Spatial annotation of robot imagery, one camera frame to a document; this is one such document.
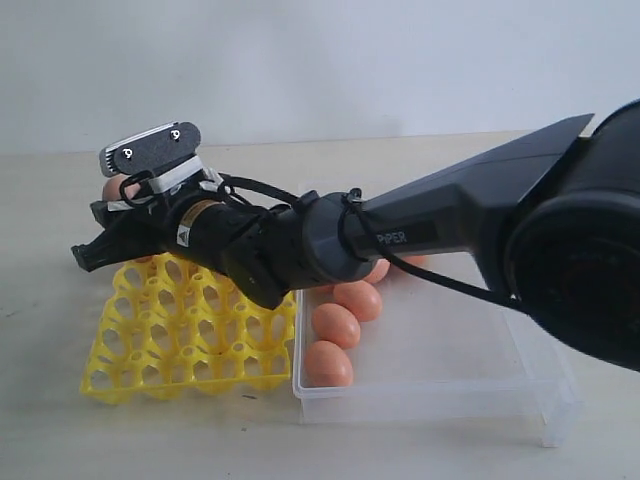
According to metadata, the clear plastic container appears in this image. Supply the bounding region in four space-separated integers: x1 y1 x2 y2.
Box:
292 269 582 447

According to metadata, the brown egg second row middle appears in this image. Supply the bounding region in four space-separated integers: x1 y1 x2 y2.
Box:
364 259 390 284

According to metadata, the yellow plastic egg tray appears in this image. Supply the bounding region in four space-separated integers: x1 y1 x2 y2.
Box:
80 254 297 405

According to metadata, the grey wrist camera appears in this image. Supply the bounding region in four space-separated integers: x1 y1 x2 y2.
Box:
99 122 201 178

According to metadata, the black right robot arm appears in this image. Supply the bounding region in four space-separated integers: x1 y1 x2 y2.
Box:
72 102 639 371

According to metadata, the brown egg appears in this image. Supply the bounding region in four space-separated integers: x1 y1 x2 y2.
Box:
333 281 383 322
102 175 140 201
304 340 354 387
403 255 428 267
311 303 361 349

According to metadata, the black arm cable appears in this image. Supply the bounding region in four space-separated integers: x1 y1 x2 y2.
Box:
119 169 521 311

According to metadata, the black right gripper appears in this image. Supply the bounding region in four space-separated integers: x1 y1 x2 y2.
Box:
71 188 250 275

